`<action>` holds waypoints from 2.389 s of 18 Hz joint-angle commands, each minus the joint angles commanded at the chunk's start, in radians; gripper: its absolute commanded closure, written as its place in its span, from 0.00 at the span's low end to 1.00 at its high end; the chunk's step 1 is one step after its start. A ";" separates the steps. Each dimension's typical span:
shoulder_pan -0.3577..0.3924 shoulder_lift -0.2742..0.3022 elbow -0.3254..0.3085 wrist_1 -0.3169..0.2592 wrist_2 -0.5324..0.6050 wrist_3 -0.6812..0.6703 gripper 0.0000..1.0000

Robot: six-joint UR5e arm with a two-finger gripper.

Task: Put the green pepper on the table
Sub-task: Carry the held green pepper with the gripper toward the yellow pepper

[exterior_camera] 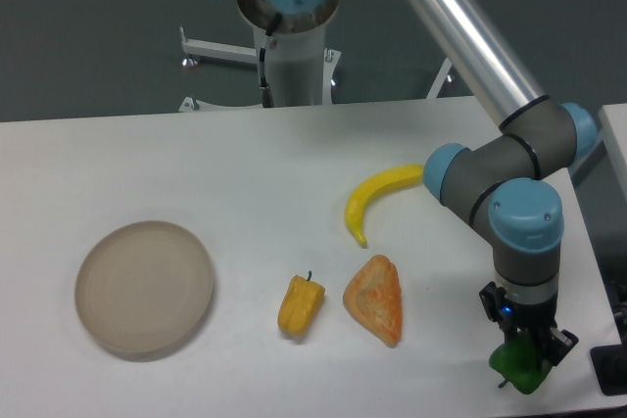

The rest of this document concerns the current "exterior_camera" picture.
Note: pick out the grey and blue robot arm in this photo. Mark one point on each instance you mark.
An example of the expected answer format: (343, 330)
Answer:
(499, 190)

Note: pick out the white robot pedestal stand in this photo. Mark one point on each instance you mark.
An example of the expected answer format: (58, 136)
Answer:
(346, 52)

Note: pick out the yellow toy banana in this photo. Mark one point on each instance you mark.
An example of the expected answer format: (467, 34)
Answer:
(373, 188)

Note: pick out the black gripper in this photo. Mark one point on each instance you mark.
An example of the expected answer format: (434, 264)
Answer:
(510, 315)

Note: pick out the black device at right edge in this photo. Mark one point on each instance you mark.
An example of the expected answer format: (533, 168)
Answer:
(609, 361)

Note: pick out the yellow toy pepper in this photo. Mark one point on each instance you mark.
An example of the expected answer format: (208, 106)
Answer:
(301, 303)

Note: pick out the green toy pepper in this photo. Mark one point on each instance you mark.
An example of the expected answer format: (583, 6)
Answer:
(518, 361)

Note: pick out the beige round plate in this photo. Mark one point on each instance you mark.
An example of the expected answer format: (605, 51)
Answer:
(145, 290)

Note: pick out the orange toy fruit slice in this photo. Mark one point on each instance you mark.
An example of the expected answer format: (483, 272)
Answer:
(373, 298)

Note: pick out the white table at right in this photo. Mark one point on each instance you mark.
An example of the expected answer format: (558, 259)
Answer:
(613, 118)

